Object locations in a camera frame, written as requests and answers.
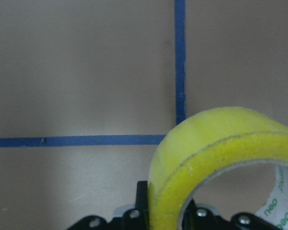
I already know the yellow packing tape roll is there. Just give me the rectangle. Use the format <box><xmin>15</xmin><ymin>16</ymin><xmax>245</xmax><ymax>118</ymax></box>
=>
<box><xmin>148</xmin><ymin>107</ymin><xmax>288</xmax><ymax>230</ymax></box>

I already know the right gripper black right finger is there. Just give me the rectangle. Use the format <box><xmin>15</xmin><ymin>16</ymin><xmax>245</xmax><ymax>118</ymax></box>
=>
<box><xmin>182</xmin><ymin>199</ymin><xmax>196</xmax><ymax>230</ymax></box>

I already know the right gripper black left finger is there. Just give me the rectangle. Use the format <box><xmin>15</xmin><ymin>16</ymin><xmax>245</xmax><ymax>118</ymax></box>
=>
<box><xmin>135</xmin><ymin>181</ymin><xmax>149</xmax><ymax>230</ymax></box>

